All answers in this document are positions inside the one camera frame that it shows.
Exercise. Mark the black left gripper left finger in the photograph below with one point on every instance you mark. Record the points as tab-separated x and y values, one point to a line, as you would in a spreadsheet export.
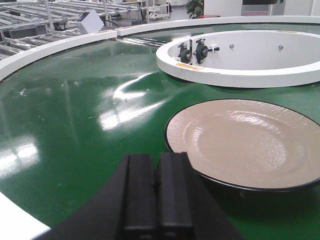
124	208

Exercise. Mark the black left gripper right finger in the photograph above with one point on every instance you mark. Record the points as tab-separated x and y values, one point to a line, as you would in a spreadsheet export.
186	209

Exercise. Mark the beige plate black rim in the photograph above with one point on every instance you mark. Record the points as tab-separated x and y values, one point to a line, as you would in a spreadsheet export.
248	144

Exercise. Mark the black bearing block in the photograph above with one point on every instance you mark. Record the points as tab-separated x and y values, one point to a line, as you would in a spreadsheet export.
202	50
185	54

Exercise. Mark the white outer conveyor rim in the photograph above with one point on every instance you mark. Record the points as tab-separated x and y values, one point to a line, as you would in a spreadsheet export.
15	62

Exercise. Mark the white control box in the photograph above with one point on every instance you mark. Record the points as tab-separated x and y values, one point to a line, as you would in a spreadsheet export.
89	22

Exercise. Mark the green potted plant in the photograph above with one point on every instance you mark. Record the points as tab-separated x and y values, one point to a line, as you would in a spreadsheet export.
195	8

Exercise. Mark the metal roller conveyor rack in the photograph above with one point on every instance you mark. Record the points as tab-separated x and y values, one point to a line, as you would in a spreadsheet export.
26	24

